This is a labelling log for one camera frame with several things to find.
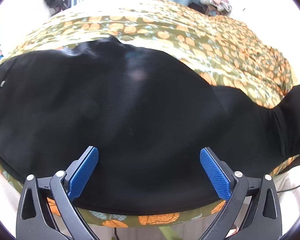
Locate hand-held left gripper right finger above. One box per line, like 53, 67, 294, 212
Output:
199, 147, 283, 240

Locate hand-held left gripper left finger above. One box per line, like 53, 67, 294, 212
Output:
16, 146, 99, 240

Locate black pants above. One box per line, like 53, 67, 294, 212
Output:
0, 35, 300, 209

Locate person's right leg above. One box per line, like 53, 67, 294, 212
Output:
275, 165, 300, 205

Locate pumpkin print blanket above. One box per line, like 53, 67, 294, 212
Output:
0, 0, 300, 228

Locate black bag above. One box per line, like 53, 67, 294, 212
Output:
189, 2, 208, 14

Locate pile of pale clothes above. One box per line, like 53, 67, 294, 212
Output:
199, 0, 233, 13

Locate black cable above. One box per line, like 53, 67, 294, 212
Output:
276, 176, 300, 193

